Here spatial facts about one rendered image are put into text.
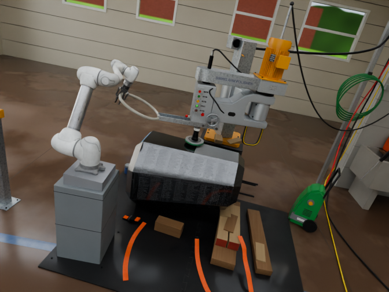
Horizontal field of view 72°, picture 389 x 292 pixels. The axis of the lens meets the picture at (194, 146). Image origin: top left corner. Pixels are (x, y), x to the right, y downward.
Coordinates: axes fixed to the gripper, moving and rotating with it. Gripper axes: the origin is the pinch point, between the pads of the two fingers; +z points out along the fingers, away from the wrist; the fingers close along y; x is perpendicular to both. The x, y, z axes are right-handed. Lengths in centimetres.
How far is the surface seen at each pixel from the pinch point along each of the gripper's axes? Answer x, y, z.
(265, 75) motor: 15, 115, -108
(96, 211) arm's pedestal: -97, 55, 55
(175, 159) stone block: -12, 86, 14
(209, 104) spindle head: 5, 84, -52
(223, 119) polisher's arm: 11, 106, -46
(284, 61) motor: 8, 121, -128
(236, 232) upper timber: -26, 185, 40
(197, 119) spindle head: 4, 82, -32
